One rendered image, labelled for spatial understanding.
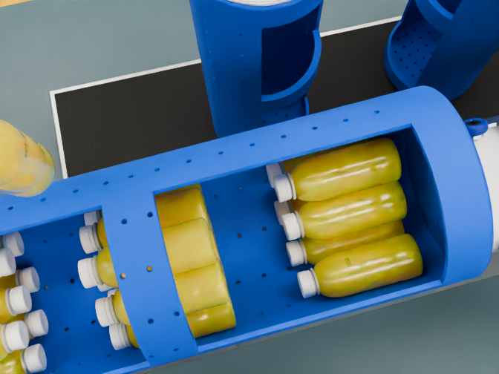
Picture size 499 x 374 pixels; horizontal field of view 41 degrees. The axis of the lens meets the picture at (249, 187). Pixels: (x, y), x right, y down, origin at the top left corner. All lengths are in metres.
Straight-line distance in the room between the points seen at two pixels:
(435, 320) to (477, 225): 1.23
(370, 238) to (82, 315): 0.47
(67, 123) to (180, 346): 1.30
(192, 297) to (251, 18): 0.51
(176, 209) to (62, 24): 1.55
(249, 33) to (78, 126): 0.96
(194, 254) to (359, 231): 0.26
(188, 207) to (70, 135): 1.18
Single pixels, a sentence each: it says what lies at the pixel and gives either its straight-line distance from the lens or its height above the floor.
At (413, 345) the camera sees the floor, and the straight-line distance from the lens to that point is 2.07.
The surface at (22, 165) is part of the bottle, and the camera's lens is 0.70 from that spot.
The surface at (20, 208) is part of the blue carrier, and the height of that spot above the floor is 1.20.
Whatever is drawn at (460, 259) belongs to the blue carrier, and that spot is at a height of 1.17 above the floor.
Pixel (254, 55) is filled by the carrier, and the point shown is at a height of 0.85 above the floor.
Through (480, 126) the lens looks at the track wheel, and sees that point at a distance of 1.16.
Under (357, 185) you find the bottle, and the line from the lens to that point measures 0.94.
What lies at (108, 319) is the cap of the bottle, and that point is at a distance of 0.93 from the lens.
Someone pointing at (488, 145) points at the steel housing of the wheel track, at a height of 0.93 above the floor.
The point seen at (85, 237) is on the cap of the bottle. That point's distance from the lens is 0.95.
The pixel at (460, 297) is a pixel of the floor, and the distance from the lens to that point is 2.11.
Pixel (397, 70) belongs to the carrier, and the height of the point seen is 0.16.
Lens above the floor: 2.01
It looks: 75 degrees down
